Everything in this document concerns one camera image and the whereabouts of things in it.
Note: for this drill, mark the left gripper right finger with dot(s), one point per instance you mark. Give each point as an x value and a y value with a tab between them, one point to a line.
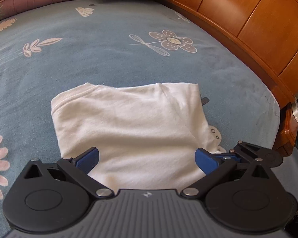
215	170

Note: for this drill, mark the blue patterned bed sheet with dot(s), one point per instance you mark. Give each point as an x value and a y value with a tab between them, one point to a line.
119	43

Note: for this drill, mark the wooden headboard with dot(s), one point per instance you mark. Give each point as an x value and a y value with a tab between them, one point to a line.
264	35

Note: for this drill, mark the white printed sweatshirt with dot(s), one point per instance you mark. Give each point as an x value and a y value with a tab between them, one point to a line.
147	136

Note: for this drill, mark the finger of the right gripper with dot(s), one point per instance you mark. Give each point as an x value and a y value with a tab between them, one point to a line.
227	156

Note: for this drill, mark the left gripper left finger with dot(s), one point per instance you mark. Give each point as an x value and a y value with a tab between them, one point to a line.
76	171

